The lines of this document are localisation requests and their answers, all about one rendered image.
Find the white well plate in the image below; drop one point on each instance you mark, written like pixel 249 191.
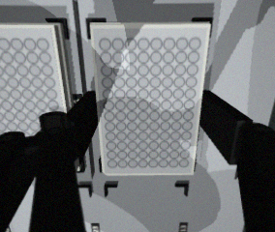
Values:
pixel 34 75
pixel 149 80

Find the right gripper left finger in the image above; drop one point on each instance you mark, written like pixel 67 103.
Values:
pixel 56 205

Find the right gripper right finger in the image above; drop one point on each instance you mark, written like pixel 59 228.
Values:
pixel 250 146

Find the white rectangular deck plate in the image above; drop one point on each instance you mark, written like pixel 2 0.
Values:
pixel 243 75

